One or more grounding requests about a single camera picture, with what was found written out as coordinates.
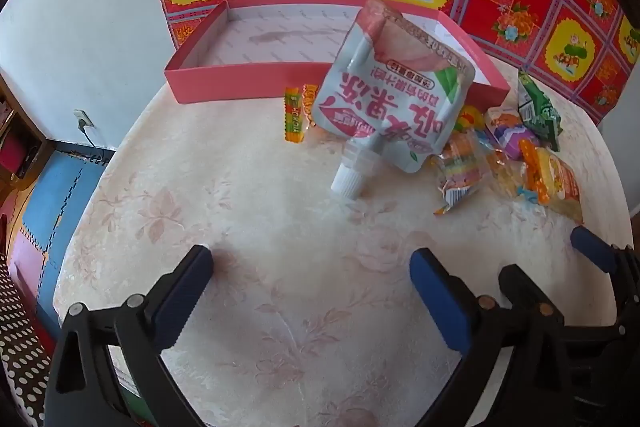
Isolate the black power cable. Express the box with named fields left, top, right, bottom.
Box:
left=81, top=126, right=109, bottom=166

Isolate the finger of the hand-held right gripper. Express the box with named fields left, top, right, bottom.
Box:
left=570, top=226, right=640, bottom=334
left=498, top=263, right=557, bottom=304

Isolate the pink shallow cardboard box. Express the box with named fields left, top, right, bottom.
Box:
left=164, top=0, right=511, bottom=105

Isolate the yellow snack packet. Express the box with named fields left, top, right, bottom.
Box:
left=459, top=104, right=487, bottom=134

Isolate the blue foam floor mat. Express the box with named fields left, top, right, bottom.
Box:
left=20, top=149, right=109, bottom=259

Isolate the green snack packet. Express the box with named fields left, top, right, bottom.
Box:
left=517, top=69, right=564, bottom=152

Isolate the colourful striped candy roll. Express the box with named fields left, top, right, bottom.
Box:
left=283, top=87, right=307, bottom=143

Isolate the white pink spouted jelly pouch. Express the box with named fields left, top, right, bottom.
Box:
left=306, top=0, right=475, bottom=198

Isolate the black white polka-dot cloth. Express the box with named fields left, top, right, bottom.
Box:
left=0, top=252, right=57, bottom=420

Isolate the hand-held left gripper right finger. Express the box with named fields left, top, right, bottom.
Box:
left=409, top=248, right=573, bottom=427

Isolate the clear rainbow candy packet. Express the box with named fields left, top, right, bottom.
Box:
left=432, top=132, right=494, bottom=216

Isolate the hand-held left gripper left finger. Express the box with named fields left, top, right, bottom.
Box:
left=44, top=244, right=216, bottom=427

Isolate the orange noodle snack packet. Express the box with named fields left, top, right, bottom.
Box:
left=519, top=139, right=584, bottom=224

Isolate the wooden shelf unit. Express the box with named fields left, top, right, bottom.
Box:
left=0, top=72, right=57, bottom=188

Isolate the clear yellow jelly cup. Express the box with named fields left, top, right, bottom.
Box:
left=492, top=152, right=527, bottom=198

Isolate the red foam floor mat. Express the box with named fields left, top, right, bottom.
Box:
left=0, top=227, right=52, bottom=303

